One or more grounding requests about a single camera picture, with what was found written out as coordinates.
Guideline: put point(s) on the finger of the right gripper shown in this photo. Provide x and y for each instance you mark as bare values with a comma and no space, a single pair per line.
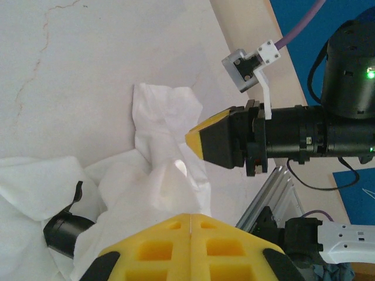
222,143
218,118

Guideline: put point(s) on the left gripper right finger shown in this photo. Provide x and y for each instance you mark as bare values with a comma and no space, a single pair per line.
228,251

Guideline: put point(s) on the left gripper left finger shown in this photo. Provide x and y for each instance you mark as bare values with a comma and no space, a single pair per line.
152,251

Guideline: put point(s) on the white t-shirt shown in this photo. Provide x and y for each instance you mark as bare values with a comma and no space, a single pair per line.
164,117

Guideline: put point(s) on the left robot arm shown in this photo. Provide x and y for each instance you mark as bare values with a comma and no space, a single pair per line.
64,231

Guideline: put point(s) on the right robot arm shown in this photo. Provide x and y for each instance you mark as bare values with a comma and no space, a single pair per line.
345,240

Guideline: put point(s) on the blue grey cloth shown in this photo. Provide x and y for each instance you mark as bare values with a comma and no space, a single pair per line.
334,272

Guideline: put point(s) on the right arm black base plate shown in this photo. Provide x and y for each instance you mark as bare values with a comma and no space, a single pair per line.
266,222

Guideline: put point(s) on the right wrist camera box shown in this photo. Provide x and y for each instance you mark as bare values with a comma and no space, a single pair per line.
234,70

